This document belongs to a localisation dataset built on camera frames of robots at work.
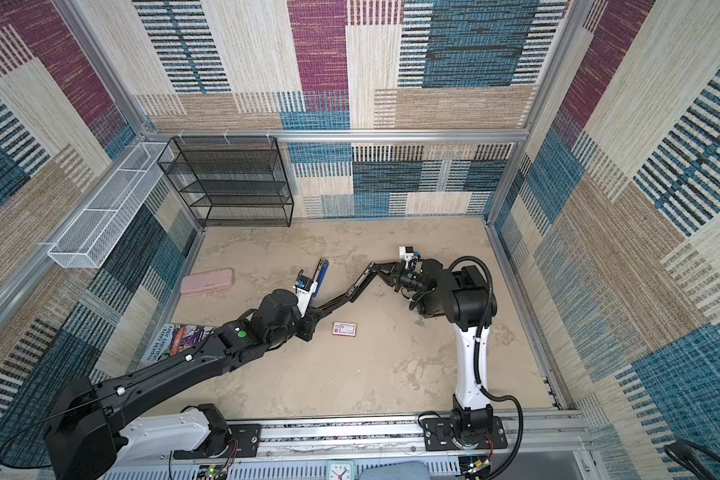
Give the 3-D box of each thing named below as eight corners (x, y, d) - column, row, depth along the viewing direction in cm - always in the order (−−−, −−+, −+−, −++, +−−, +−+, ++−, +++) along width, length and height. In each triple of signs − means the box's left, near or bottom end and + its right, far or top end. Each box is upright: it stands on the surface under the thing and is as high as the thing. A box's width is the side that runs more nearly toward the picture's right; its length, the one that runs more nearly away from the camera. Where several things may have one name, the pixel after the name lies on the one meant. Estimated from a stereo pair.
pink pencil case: (183, 294, 103) (179, 290, 100) (186, 280, 106) (182, 275, 104) (233, 286, 105) (230, 281, 102) (234, 272, 108) (231, 267, 106)
